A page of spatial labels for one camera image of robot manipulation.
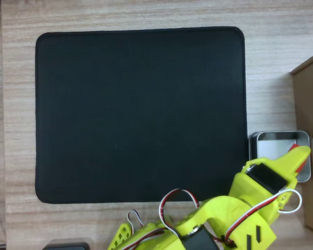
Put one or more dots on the lime green gripper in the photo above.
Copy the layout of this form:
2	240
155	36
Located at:
266	177

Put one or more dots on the red cube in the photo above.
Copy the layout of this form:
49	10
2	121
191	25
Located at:
303	165

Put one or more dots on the lime green robot arm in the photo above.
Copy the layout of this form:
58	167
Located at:
219	208

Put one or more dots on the rectangular metal tin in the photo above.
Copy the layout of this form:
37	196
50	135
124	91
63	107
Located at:
271	145

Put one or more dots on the brown cardboard box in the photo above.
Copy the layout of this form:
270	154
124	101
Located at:
310	99

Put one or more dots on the black mouse mat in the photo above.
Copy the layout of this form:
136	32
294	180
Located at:
133	117

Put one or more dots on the black flat device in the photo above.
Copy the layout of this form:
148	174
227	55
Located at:
65	246

